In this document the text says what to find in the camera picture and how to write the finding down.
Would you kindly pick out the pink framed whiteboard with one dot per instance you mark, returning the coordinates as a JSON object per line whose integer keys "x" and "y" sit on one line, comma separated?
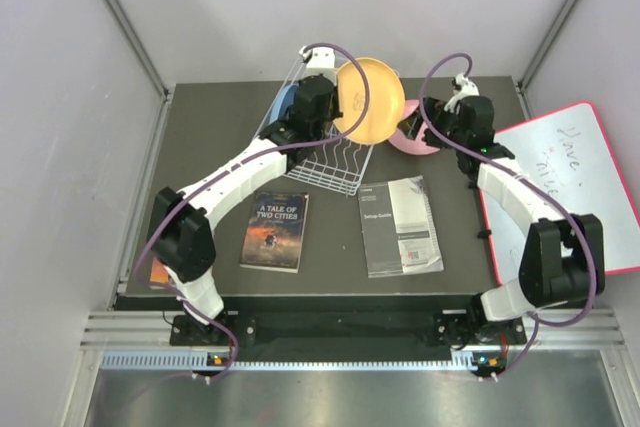
{"x": 567, "y": 153}

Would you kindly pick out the grey setup guide booklet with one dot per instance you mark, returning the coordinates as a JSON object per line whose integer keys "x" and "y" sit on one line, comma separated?
{"x": 398, "y": 229}

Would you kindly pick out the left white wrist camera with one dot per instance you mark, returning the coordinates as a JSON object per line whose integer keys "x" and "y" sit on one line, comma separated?
{"x": 319, "y": 61}

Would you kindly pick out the grey slotted cable duct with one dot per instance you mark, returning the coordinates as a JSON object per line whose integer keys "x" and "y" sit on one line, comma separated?
{"x": 205, "y": 361}

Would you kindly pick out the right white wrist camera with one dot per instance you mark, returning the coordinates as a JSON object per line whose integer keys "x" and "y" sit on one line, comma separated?
{"x": 462, "y": 87}

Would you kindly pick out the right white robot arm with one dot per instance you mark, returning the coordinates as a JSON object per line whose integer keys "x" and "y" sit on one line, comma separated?
{"x": 563, "y": 256}

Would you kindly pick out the pink plate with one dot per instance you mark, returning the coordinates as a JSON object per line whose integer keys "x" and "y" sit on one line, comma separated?
{"x": 415, "y": 147}

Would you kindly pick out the blue fantasy cover book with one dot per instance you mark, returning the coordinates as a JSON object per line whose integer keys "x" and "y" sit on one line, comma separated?
{"x": 159, "y": 277}

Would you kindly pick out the blue plate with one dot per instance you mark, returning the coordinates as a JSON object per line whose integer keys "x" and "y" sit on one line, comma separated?
{"x": 282, "y": 102}

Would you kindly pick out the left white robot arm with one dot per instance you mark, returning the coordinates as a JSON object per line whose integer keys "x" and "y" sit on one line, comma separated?
{"x": 182, "y": 222}

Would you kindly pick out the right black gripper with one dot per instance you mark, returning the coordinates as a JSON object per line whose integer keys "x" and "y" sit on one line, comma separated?
{"x": 435, "y": 110}

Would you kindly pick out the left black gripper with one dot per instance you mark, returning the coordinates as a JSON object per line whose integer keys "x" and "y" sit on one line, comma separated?
{"x": 335, "y": 113}

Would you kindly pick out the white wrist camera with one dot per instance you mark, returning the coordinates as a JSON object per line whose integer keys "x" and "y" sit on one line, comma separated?
{"x": 319, "y": 61}
{"x": 462, "y": 87}

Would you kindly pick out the Tale of Two Cities book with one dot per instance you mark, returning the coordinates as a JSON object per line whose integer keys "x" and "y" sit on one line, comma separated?
{"x": 275, "y": 232}

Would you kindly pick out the orange plate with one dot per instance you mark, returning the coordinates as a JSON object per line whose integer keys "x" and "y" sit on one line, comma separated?
{"x": 386, "y": 101}

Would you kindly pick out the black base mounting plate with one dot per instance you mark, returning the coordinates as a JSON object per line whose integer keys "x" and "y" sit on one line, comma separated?
{"x": 428, "y": 328}

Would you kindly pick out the aluminium frame rail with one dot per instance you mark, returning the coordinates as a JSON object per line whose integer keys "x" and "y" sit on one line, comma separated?
{"x": 137, "y": 329}

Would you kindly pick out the white wire dish rack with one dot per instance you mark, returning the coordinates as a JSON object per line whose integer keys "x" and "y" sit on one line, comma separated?
{"x": 338, "y": 166}

